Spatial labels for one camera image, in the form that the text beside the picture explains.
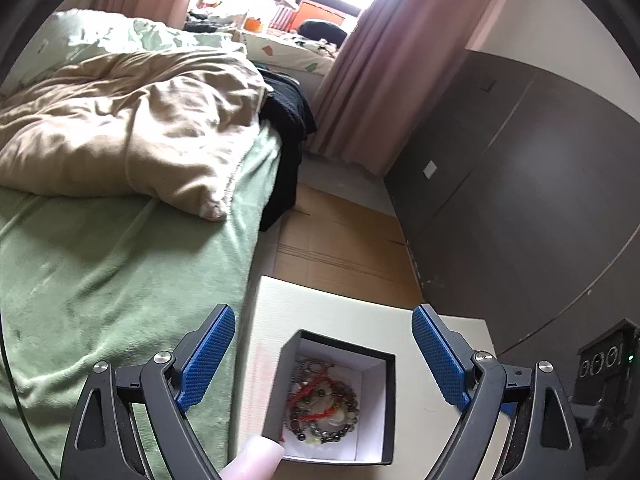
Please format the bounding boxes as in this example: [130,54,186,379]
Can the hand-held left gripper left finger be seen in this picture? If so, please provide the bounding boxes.
[60,304,237,480]

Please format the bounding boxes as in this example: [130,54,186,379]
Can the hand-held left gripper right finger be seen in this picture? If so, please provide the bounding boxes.
[411,304,586,480]

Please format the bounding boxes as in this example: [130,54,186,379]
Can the black jewelry box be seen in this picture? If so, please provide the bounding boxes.
[263,329,397,466]

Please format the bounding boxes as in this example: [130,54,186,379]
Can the pile of beaded jewelry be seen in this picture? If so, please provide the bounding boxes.
[282,356,362,445]

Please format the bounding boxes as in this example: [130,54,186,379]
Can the person's left hand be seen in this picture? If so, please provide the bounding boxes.
[220,435,285,480]

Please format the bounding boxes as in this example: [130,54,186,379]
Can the green bed sheet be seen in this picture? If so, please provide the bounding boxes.
[0,125,283,480]

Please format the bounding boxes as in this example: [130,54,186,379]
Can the flattened cardboard sheets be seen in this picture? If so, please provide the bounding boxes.
[252,182,426,311]

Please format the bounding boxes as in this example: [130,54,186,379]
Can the grey wardrobe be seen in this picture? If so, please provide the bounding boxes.
[384,50,640,361]

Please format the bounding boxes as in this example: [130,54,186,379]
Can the black clothing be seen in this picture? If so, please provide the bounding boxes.
[257,69,317,233]

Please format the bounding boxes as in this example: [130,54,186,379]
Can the beige duvet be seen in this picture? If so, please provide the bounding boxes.
[0,51,268,223]

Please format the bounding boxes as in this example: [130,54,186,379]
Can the printed window seat cushion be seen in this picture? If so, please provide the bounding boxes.
[232,27,338,76]

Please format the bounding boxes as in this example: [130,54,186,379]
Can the light green printed quilt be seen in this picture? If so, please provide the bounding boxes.
[0,8,248,101]

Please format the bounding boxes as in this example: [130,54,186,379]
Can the black cushion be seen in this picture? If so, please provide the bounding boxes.
[299,19,348,43]

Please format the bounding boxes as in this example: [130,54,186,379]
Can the orange box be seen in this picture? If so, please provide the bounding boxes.
[295,1,347,28]

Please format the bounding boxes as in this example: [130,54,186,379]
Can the black cable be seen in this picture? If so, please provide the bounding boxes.
[0,330,58,480]

